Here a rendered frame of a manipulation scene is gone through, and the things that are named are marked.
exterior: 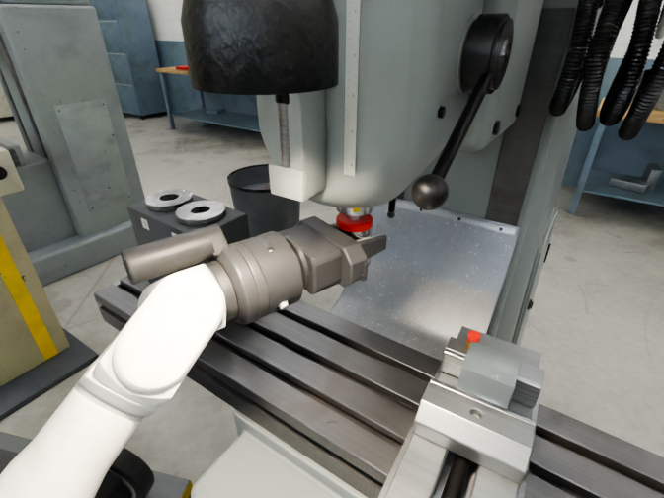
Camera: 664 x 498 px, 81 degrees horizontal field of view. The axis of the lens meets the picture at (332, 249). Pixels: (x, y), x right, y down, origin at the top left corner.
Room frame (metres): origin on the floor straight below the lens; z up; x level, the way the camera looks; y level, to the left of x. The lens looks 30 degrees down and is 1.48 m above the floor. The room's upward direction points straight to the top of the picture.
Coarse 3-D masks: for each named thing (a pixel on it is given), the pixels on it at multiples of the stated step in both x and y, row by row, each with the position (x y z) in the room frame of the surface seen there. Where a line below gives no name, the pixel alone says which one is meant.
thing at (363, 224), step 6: (336, 216) 0.45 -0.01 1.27; (342, 216) 0.45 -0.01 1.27; (366, 216) 0.45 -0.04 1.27; (372, 216) 0.45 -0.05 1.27; (336, 222) 0.44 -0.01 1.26; (342, 222) 0.43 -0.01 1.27; (348, 222) 0.43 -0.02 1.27; (354, 222) 0.43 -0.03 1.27; (360, 222) 0.43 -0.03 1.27; (366, 222) 0.43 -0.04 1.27; (372, 222) 0.44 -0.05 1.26; (342, 228) 0.43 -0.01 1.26; (348, 228) 0.42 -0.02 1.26; (354, 228) 0.42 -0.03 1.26; (360, 228) 0.42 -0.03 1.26; (366, 228) 0.43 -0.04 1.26
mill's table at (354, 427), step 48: (144, 288) 0.69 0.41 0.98; (240, 336) 0.54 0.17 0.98; (288, 336) 0.54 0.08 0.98; (336, 336) 0.55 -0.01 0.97; (240, 384) 0.43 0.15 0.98; (288, 384) 0.43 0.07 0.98; (336, 384) 0.43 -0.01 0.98; (384, 384) 0.43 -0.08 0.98; (288, 432) 0.37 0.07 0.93; (336, 432) 0.34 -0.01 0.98; (384, 432) 0.35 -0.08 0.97; (576, 432) 0.34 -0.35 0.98; (384, 480) 0.28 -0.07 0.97; (528, 480) 0.27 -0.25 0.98; (576, 480) 0.27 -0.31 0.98; (624, 480) 0.27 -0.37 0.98
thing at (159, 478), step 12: (0, 432) 0.74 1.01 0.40; (0, 444) 0.70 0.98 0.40; (12, 444) 0.70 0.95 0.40; (24, 444) 0.70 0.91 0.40; (156, 480) 0.59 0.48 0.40; (168, 480) 0.59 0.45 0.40; (180, 480) 0.59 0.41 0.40; (156, 492) 0.56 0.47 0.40; (168, 492) 0.56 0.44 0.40; (180, 492) 0.56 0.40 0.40
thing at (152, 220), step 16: (160, 192) 0.74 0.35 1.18; (176, 192) 0.74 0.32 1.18; (128, 208) 0.70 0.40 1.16; (144, 208) 0.69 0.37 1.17; (160, 208) 0.67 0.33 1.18; (176, 208) 0.68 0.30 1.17; (192, 208) 0.66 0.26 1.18; (208, 208) 0.67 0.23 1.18; (224, 208) 0.66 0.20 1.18; (144, 224) 0.67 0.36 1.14; (160, 224) 0.64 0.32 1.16; (176, 224) 0.62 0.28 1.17; (192, 224) 0.61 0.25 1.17; (208, 224) 0.62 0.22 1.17; (224, 224) 0.63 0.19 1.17; (240, 224) 0.65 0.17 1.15; (144, 240) 0.68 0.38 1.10; (240, 240) 0.65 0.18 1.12; (176, 272) 0.63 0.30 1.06
